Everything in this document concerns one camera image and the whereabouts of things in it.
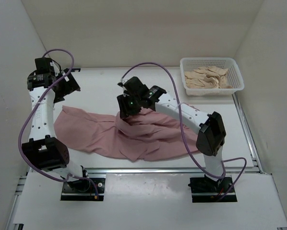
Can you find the pink trousers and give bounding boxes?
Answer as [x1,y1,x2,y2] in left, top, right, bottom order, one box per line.
[54,106,187,162]

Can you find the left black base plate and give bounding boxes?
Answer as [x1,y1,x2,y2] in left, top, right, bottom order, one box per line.
[60,176,106,201]

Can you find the white plastic basket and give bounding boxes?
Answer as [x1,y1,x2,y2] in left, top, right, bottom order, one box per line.
[180,57,244,96]

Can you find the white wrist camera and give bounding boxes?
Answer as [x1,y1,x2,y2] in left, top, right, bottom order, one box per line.
[117,78,127,88]
[50,61,60,76]

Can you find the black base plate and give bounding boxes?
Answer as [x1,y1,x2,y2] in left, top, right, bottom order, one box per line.
[60,176,106,201]
[188,176,238,203]

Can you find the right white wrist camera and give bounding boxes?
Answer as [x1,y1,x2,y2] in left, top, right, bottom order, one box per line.
[117,78,127,88]

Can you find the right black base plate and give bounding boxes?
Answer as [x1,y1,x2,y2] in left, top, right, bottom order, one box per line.
[188,176,238,203]

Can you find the left aluminium rail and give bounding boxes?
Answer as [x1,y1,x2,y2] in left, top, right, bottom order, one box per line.
[5,167,33,230]

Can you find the front aluminium rail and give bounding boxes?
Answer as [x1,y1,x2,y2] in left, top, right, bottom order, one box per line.
[86,167,260,174]

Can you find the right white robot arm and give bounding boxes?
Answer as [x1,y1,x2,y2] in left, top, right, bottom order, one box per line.
[117,77,226,192]

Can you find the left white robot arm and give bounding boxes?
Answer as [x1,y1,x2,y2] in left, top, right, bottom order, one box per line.
[21,57,91,192]

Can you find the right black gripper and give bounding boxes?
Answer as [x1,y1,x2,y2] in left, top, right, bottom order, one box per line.
[118,92,143,118]

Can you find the beige trousers in basket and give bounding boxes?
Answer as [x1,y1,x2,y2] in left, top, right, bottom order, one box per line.
[184,66,233,89]

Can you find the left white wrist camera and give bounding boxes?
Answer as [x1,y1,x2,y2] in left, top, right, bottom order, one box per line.
[50,61,60,76]

